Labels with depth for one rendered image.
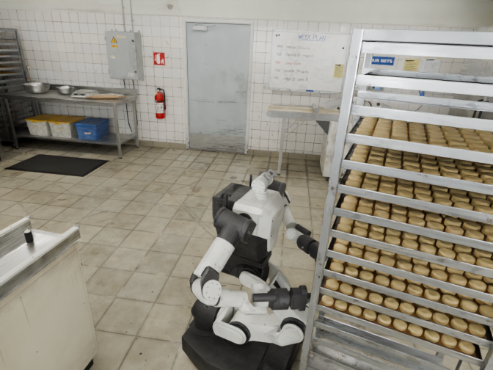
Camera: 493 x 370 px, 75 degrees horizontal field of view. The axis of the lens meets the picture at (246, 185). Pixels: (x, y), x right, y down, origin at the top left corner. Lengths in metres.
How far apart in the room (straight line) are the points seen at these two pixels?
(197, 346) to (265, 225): 0.94
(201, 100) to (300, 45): 1.79
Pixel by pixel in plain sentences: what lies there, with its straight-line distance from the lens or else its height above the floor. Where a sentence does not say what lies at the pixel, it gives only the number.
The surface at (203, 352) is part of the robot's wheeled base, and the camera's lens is 2.06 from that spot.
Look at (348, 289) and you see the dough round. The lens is 1.43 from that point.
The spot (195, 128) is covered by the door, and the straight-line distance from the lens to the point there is 5.75.
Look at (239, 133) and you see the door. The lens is 5.60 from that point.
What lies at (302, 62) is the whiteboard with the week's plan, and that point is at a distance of 5.33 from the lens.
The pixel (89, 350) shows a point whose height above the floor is 0.16.
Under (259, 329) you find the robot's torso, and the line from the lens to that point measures 1.92.
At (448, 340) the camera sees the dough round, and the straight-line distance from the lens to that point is 1.53.
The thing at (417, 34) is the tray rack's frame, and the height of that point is 1.81.
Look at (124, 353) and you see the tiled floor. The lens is 2.35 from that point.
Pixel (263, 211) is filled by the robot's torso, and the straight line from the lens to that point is 1.41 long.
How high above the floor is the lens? 1.77
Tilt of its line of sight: 24 degrees down
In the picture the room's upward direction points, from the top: 3 degrees clockwise
